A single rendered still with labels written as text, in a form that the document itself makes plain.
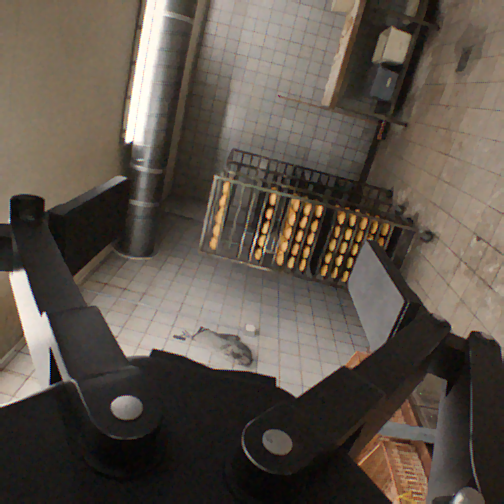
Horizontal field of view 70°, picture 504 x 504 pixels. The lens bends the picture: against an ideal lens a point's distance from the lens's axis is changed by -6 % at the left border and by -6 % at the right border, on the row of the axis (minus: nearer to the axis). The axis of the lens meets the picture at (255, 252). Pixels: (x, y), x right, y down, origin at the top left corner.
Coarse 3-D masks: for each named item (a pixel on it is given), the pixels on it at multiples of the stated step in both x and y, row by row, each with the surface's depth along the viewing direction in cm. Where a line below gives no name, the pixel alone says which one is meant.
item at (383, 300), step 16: (368, 240) 20; (368, 256) 19; (384, 256) 18; (352, 272) 21; (368, 272) 19; (384, 272) 17; (352, 288) 20; (368, 288) 18; (384, 288) 16; (400, 288) 15; (368, 304) 18; (384, 304) 16; (400, 304) 14; (416, 304) 14; (368, 320) 17; (384, 320) 15; (400, 320) 14; (368, 336) 17; (384, 336) 15
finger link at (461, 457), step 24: (480, 336) 13; (480, 360) 12; (456, 384) 12; (480, 384) 10; (456, 408) 11; (480, 408) 9; (456, 432) 10; (480, 432) 9; (456, 456) 9; (480, 456) 8; (432, 480) 9; (456, 480) 8; (480, 480) 7
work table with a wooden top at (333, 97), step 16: (368, 0) 362; (400, 16) 365; (416, 16) 379; (352, 32) 371; (416, 32) 371; (352, 48) 381; (352, 64) 387; (400, 64) 402; (336, 80) 391; (400, 80) 391; (336, 96) 397; (368, 112) 404; (384, 112) 423
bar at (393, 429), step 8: (392, 424) 142; (400, 424) 143; (384, 432) 141; (392, 432) 140; (400, 432) 140; (408, 432) 140; (416, 432) 141; (424, 432) 142; (432, 432) 142; (416, 440) 142; (424, 440) 142; (432, 440) 142
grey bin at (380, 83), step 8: (368, 72) 442; (376, 72) 404; (384, 72) 399; (392, 72) 399; (368, 80) 432; (376, 80) 402; (384, 80) 402; (392, 80) 402; (368, 88) 424; (376, 88) 406; (384, 88) 406; (392, 88) 406; (368, 96) 416; (376, 96) 410; (384, 96) 409
